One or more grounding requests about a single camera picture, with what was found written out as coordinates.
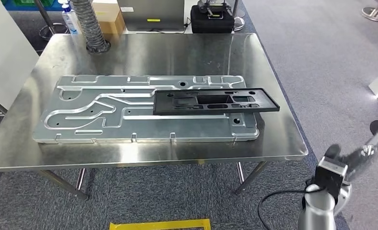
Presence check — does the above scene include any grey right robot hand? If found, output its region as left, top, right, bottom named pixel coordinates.
left=341, top=113, right=378, bottom=179

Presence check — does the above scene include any black plastic bracket part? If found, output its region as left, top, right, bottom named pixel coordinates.
left=152, top=88, right=281, bottom=116

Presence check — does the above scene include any stainless steel workbench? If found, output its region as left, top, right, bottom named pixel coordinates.
left=0, top=33, right=310, bottom=202

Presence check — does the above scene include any grey stamped metal plate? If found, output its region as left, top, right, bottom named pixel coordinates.
left=32, top=74, right=260, bottom=144

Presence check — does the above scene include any black carry case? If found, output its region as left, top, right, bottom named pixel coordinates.
left=190, top=4, right=236, bottom=35

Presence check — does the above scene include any black remote controller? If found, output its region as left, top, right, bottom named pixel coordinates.
left=196, top=0, right=234, bottom=17

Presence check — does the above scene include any grey metal case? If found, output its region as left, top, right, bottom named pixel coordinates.
left=116, top=0, right=186, bottom=32

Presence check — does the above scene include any cardboard box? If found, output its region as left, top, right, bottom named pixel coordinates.
left=91, top=0, right=126, bottom=35

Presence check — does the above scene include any white pump bottle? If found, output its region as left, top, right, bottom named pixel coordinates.
left=58, top=0, right=81, bottom=35

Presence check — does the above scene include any blue plastic crate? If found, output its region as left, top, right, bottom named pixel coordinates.
left=0, top=0, right=63, bottom=12

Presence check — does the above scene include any white cabinet panel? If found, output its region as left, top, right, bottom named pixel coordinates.
left=0, top=0, right=40, bottom=111

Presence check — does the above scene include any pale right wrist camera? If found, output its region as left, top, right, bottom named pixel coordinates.
left=314, top=156, right=350, bottom=199

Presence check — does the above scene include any black camera cable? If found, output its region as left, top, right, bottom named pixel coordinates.
left=257, top=189, right=319, bottom=230

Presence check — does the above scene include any grey corrugated hose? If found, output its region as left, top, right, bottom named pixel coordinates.
left=70, top=0, right=111, bottom=54

